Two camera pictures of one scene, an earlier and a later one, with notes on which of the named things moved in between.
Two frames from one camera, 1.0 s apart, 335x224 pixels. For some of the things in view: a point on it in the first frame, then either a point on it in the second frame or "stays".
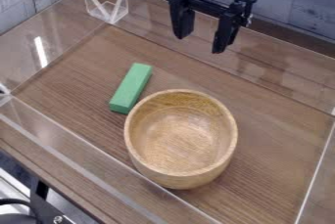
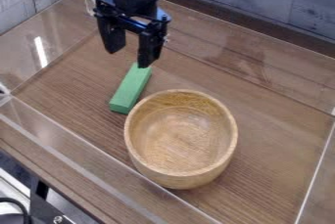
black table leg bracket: x=41 y=211 stays
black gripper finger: x=182 y=17 → x=112 y=32
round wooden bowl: x=180 y=134 stays
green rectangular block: x=131 y=88 stays
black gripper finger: x=227 y=27 → x=150 y=44
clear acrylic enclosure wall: x=222 y=134 stays
